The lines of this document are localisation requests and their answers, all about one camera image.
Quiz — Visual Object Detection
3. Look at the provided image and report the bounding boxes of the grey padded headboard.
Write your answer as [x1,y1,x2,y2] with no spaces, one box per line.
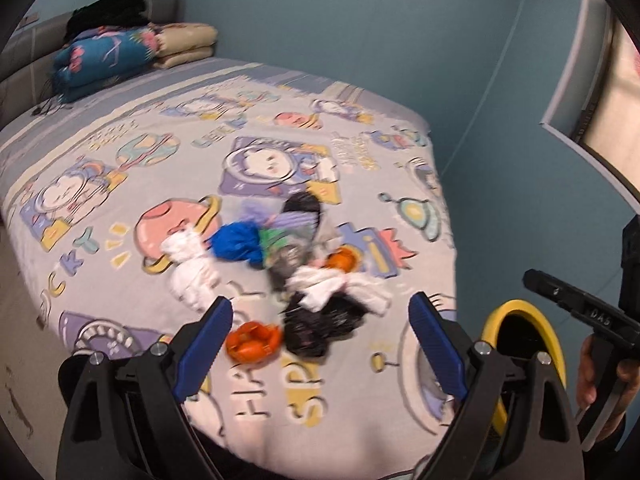
[0,0,184,131]

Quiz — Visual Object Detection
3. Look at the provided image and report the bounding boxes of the bed with cartoon print sheet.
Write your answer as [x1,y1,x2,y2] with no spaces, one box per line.
[0,55,459,477]

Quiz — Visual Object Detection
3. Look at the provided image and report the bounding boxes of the black clothing pile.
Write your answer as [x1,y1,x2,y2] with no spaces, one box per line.
[65,0,151,41]

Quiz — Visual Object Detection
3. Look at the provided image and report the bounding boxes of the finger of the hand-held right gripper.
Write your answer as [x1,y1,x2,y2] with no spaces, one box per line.
[522,268,584,319]

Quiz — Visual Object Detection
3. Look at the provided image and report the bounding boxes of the beige pillows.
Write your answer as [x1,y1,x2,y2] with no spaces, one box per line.
[152,22,219,70]

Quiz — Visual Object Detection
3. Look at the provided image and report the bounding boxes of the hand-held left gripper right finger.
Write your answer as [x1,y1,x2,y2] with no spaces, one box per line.
[408,291,584,480]

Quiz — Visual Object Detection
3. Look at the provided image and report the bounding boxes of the person's right hand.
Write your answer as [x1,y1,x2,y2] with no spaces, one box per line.
[576,334,640,444]

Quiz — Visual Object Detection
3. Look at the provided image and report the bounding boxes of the white framed window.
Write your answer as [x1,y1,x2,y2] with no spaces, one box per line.
[539,0,640,206]

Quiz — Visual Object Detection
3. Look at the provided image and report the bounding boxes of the large black plastic bag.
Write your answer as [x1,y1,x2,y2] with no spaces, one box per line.
[282,290,368,359]

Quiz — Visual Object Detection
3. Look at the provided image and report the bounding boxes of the green wrapper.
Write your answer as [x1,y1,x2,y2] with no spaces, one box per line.
[259,227,288,267]

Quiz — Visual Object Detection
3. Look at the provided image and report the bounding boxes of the black sock back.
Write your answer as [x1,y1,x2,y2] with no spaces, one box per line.
[281,191,324,222]

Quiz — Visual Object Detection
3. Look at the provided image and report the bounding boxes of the grey clear wrapper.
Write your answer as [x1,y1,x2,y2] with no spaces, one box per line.
[266,240,315,291]

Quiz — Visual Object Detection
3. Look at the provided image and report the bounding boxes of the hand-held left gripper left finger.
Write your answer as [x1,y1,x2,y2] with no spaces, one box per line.
[56,296,234,480]

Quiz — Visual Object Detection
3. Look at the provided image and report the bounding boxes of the yellow rimmed trash bin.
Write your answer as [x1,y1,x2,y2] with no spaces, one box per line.
[480,299,569,466]

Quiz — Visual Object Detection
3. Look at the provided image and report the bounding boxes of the thin black cable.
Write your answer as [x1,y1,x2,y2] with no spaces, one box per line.
[30,72,68,117]

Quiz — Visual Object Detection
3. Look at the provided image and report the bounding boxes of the striped purple green sock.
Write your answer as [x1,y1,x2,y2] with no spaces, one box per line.
[239,199,321,242]

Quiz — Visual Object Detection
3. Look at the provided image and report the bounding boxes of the white tissue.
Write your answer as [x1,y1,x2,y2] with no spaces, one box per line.
[286,264,394,317]

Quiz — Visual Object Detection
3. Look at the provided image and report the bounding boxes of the blue patterned pillow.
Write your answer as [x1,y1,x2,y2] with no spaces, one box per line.
[51,27,162,106]

